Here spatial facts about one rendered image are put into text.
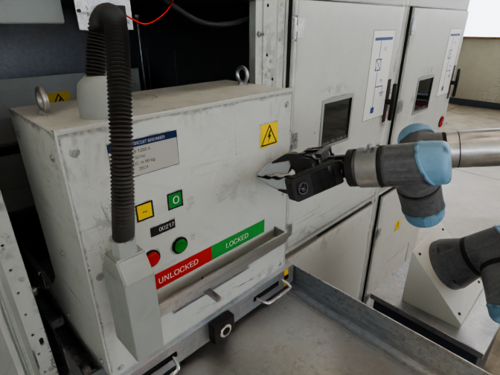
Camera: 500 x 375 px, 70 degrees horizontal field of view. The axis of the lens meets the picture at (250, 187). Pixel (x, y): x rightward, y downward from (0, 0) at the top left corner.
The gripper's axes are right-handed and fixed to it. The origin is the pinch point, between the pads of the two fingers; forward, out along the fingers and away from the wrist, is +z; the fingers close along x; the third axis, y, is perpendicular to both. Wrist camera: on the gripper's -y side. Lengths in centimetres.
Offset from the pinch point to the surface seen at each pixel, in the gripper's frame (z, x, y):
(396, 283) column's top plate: -15, -53, 43
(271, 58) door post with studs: 4.1, 23.6, 23.2
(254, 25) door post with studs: 5.9, 31.9, 21.2
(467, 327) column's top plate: -35, -58, 33
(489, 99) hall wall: -50, -123, 793
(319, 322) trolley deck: -4.5, -40.2, 4.4
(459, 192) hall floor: -18, -132, 321
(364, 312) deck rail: -14.8, -38.3, 8.2
